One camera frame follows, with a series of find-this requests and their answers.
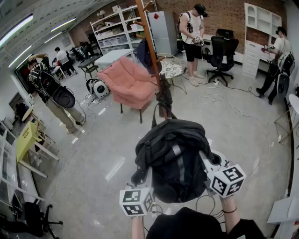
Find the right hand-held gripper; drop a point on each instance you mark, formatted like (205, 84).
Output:
(227, 180)

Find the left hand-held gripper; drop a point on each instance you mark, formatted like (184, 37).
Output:
(136, 201)

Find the wooden coat rack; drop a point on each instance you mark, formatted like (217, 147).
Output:
(149, 42)

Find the person's left forearm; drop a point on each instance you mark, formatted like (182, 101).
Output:
(137, 228)

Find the person's right forearm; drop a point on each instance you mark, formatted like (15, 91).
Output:
(230, 219)

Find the black headphone carrying case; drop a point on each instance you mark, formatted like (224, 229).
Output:
(64, 98)

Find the black wristband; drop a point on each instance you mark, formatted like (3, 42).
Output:
(230, 211)

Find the person's black clothed torso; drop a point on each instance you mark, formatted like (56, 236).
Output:
(187, 224)

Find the white power strip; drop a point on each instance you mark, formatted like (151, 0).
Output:
(217, 81)

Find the black folded umbrella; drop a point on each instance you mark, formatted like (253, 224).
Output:
(164, 93)

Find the white box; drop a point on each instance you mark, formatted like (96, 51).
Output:
(283, 210)

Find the pink padded armchair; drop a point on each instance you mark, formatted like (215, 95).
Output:
(126, 84)

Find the white round pet carrier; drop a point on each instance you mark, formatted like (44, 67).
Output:
(100, 88)

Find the yellow wooden chair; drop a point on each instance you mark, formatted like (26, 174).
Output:
(44, 152)

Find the black office chair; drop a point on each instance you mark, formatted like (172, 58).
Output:
(224, 53)

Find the white hutch cabinet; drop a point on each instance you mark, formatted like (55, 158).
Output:
(251, 58)

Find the black swivel chair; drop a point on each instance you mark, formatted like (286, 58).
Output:
(32, 214)

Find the navy hanging bag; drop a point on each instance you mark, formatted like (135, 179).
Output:
(143, 53)

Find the yellow stool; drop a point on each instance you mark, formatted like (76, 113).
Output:
(24, 142)

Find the white rectangular table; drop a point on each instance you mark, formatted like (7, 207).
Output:
(112, 57)

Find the black small table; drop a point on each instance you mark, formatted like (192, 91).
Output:
(88, 61)

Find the round wooden stool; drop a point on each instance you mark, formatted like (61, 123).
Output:
(27, 113)

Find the grey refrigerator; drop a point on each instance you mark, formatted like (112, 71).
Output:
(163, 30)

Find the white metal storage shelf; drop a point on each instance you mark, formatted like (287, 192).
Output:
(112, 38)

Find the red diamond sticker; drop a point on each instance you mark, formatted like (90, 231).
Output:
(156, 16)

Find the long ceiling light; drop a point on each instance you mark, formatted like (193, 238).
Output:
(53, 37)
(63, 25)
(20, 56)
(16, 30)

